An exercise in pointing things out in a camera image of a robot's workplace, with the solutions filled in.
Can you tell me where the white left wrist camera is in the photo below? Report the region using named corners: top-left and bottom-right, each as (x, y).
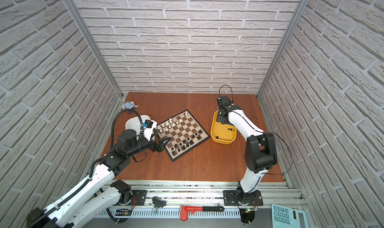
top-left (143, 119), bottom-right (157, 141)

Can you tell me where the small black bracket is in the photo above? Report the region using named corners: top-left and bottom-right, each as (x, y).
top-left (152, 196), bottom-right (167, 215)

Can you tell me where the white plastic bin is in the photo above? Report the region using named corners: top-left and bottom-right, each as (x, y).
top-left (125, 115), bottom-right (151, 134)

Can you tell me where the grey pencil sharpener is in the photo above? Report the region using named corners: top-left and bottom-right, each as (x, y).
top-left (122, 101), bottom-right (138, 110)

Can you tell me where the red black clamp tool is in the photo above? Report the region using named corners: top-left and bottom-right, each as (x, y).
top-left (180, 206), bottom-right (225, 222)

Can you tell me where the yellow plastic bin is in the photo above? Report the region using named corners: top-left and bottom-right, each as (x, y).
top-left (211, 111), bottom-right (237, 145)

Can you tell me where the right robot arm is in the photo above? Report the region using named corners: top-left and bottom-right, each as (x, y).
top-left (217, 96), bottom-right (278, 205)

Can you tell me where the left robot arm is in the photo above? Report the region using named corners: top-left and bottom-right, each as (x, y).
top-left (27, 129), bottom-right (171, 228)

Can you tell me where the folding chess board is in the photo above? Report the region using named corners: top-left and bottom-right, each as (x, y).
top-left (157, 110), bottom-right (211, 162)

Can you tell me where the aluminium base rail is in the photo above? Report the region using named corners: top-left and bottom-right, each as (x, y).
top-left (68, 179), bottom-right (307, 220)

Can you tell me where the teal calculator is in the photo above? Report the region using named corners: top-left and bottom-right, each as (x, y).
top-left (272, 204), bottom-right (310, 228)

